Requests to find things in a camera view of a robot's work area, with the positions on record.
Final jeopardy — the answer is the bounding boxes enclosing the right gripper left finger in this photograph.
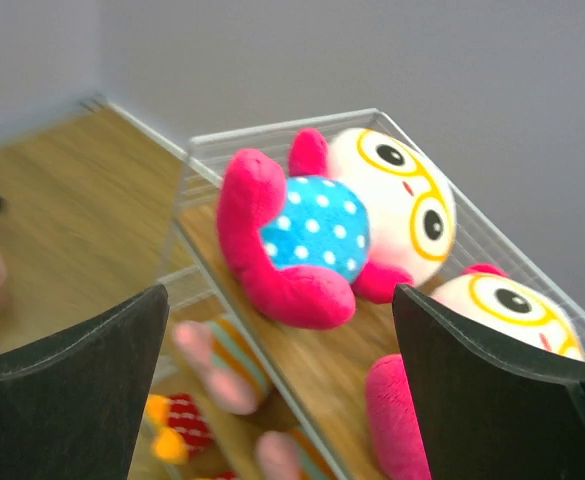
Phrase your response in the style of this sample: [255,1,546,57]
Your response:
[0,285,169,480]

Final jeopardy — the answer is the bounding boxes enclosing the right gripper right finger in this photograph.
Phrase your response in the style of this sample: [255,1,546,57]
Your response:
[393,285,585,479]

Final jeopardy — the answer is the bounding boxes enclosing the white panda plush with glasses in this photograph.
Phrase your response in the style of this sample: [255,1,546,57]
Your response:
[365,264,585,479]

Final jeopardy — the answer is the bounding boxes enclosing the yellow frog plush back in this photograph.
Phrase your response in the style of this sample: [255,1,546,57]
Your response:
[144,393,214,465]

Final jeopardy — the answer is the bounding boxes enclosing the pink plush face down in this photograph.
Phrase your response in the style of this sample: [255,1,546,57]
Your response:
[173,316,273,415]

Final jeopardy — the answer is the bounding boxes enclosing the pink frog plush striped shirt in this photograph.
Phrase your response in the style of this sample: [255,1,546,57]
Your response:
[255,426,336,480]

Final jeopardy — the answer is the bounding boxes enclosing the white panda plush blue dress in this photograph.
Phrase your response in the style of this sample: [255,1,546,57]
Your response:
[216,128,456,330]

